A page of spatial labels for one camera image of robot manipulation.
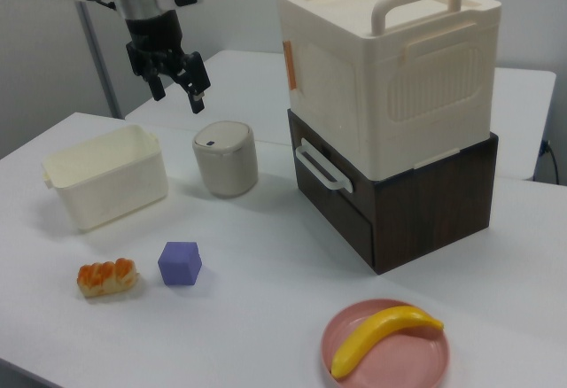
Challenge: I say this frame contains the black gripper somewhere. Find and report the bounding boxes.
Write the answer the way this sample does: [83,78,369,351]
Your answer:
[124,8,212,116]

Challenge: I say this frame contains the cream plastic box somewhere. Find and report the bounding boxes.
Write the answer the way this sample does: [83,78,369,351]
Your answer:
[41,124,170,234]

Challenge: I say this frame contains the large cream storage box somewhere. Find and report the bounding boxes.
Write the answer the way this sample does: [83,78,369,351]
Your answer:
[274,0,503,182]

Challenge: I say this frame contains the grey metal pole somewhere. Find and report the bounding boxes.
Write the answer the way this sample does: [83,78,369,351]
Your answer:
[74,0,124,120]

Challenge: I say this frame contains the small beige trash can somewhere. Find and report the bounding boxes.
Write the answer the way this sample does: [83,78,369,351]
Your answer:
[191,120,260,198]

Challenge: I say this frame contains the orange tape strip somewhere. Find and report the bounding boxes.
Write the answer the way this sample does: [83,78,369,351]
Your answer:
[282,40,299,93]

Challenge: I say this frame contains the purple cube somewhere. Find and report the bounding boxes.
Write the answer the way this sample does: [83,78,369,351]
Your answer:
[157,240,204,288]

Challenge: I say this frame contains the orange glazed bread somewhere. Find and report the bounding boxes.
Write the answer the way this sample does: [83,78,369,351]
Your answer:
[76,257,141,301]

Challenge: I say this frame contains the dark wooden drawer cabinet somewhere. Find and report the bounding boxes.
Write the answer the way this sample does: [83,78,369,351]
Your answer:
[286,108,500,277]

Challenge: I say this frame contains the yellow banana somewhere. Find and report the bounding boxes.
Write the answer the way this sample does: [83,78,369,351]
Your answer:
[330,305,446,380]

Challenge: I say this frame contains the pink plate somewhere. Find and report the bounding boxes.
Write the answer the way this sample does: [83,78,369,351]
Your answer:
[320,299,452,388]

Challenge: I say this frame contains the white drawer handle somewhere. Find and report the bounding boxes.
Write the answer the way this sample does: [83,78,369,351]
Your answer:
[293,136,356,194]

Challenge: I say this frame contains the black wall cable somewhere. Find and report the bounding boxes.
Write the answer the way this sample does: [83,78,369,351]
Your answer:
[539,138,562,185]

